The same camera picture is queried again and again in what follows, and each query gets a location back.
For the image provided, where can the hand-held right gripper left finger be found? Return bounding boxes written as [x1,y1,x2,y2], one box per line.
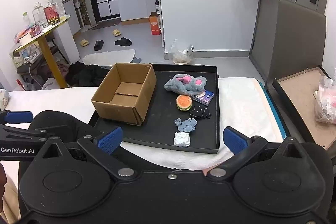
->
[34,126,137,181]

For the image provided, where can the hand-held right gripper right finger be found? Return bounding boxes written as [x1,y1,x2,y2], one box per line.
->
[206,126,311,180]

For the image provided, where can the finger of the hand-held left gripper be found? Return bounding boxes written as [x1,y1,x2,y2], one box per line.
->
[0,110,34,125]
[0,124,59,142]

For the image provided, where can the brown cardboard box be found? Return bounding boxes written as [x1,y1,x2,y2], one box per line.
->
[91,63,157,126]

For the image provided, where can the black dotted plush toy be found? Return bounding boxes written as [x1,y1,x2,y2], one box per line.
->
[189,106,212,119]

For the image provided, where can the blue-grey plush toy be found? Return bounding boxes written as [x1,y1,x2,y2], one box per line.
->
[174,118,198,133]

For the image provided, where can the white tissue pack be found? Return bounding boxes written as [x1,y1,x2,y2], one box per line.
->
[174,132,191,147]

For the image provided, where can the black shallow tray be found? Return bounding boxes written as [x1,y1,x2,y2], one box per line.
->
[88,63,219,155]

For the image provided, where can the white blanket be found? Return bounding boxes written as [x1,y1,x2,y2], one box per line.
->
[0,77,285,224]

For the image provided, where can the white and red plastic bags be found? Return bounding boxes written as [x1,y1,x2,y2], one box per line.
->
[22,77,57,90]

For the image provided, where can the low dark shelf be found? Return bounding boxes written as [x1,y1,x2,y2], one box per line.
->
[13,40,65,76]

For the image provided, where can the purple small packet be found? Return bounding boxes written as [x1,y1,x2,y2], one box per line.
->
[192,90,215,104]

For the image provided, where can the hamburger plush toy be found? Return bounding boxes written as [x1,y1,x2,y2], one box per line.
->
[176,95,193,111]

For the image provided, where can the round gold side table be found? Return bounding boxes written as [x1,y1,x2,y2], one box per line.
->
[13,14,72,88]

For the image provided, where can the black clothes pile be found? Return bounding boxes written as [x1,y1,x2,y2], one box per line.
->
[66,61,111,88]

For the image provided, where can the grey plush with pink ears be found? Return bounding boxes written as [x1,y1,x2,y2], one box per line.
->
[164,73,208,96]

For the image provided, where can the white bath mat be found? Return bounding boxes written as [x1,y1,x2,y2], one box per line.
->
[83,49,136,65]

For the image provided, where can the clear plastic bag with bowl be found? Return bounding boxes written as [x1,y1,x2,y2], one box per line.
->
[168,39,195,65]

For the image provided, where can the white and pink plastic bag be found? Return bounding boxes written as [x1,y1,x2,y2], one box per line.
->
[314,76,336,123]

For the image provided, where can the clear glass bottle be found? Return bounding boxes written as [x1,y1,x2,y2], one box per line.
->
[32,2,44,28]

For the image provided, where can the red printed box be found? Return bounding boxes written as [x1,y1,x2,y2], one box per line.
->
[43,6,61,25]

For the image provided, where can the grey upright board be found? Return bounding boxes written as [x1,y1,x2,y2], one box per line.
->
[249,0,327,83]

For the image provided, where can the white narrow rack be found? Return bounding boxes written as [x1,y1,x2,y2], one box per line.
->
[157,0,166,59]

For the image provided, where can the orange cardboard box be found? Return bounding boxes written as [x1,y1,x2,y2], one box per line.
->
[149,13,161,35]

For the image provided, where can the white standing fan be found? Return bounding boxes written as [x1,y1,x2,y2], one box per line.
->
[69,0,92,31]

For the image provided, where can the brown board in black frame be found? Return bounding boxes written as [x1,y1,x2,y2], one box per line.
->
[272,66,336,151]

